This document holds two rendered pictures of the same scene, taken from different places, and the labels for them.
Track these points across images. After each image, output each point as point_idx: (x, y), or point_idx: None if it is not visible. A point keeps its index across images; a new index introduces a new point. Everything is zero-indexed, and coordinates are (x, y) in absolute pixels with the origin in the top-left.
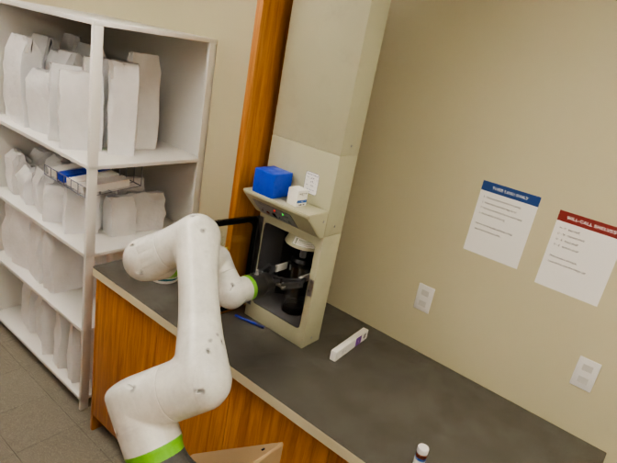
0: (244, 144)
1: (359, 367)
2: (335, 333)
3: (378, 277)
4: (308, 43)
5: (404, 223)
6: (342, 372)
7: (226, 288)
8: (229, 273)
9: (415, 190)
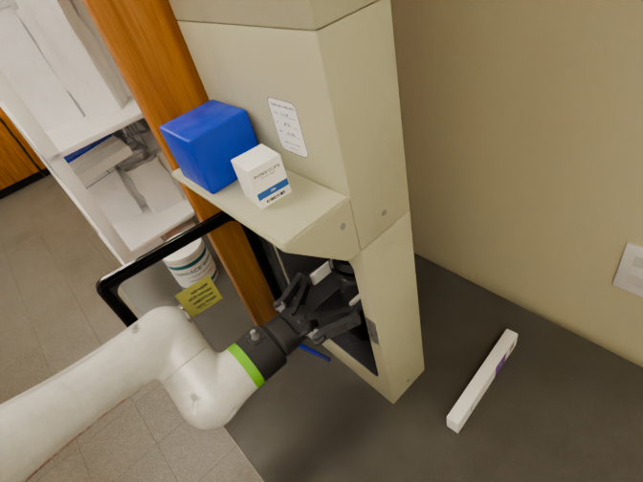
0: (129, 74)
1: (510, 444)
2: (455, 345)
3: (523, 229)
4: None
5: (572, 120)
6: (474, 467)
7: (185, 407)
8: (183, 374)
9: (598, 28)
